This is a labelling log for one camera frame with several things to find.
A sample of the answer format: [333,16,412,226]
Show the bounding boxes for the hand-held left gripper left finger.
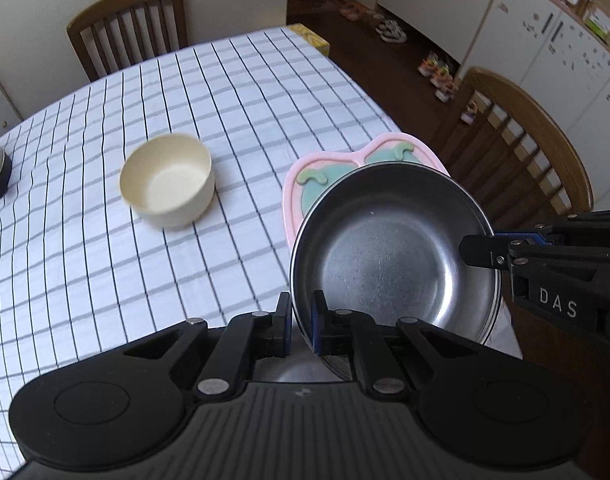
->
[121,291,293,401]

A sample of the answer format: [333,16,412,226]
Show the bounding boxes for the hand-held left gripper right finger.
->
[310,291,486,397]

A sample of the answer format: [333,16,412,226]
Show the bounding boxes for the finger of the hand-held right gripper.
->
[459,234,610,281]
[495,209,610,248]

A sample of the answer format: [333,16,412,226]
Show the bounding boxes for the small steel bowl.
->
[289,162,502,381]

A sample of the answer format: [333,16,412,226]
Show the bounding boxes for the light wooden chair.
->
[430,66,596,241]

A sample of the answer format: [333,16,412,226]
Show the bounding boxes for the pink heart-shaped plate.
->
[282,132,453,251]

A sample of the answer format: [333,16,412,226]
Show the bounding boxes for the cream bowl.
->
[119,133,216,231]

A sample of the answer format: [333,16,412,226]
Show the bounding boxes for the colourful small shoes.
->
[417,55,459,102]

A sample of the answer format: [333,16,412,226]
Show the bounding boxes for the white floor cabinet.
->
[377,0,610,111]

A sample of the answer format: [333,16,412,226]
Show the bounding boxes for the white black sneakers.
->
[375,20,407,44]

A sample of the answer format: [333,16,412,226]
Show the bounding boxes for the pink slippers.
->
[340,2,374,22]

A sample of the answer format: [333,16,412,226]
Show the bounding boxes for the yellow tissue box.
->
[287,22,331,57]

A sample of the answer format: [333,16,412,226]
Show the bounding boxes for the dark wooden chair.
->
[66,0,188,83]

